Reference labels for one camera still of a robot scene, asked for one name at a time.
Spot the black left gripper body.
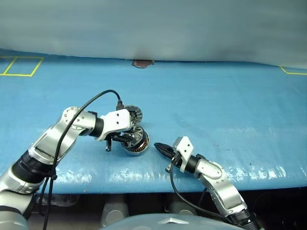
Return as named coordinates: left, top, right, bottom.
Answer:
left=105, top=133, right=128, bottom=152

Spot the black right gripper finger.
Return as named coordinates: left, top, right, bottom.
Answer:
left=156, top=148, right=173, bottom=160
left=153, top=142, right=174, bottom=154

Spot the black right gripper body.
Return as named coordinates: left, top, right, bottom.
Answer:
left=168, top=152, right=183, bottom=169

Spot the silver spoked rotor cap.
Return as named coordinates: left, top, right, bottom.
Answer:
left=130, top=126, right=146, bottom=144

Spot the motor stator with copper windings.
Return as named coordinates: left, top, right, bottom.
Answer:
left=119, top=126, right=151, bottom=157

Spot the finned silver motor cover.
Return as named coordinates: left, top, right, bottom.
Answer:
left=125, top=104, right=144, bottom=127

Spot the grey rounded shape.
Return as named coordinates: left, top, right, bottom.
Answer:
left=101, top=202, right=130, bottom=227
left=169, top=202, right=199, bottom=216

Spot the grey robot torso with emblem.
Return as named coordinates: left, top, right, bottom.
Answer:
left=99, top=212, right=232, bottom=230

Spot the blue table cover sheet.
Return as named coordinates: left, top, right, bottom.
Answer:
left=0, top=47, right=307, bottom=195

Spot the brown torn patch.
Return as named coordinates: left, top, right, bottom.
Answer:
left=131, top=59, right=154, bottom=69

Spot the crumpled black plastic film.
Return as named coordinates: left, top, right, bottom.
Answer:
left=35, top=194, right=80, bottom=207

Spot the pale grey backdrop sheet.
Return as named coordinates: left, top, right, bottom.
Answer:
left=0, top=0, right=307, bottom=70

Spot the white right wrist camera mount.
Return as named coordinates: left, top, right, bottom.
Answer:
left=172, top=136, right=194, bottom=173

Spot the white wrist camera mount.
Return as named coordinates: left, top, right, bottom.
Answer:
left=95, top=108, right=132, bottom=142
left=172, top=136, right=194, bottom=173

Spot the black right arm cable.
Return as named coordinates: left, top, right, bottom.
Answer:
left=165, top=164, right=240, bottom=223

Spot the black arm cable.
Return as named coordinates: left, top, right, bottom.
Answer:
left=39, top=90, right=124, bottom=230
left=165, top=164, right=240, bottom=223

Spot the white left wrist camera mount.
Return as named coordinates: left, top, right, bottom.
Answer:
left=95, top=108, right=132, bottom=142

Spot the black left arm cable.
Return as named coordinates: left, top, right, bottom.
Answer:
left=39, top=90, right=124, bottom=230

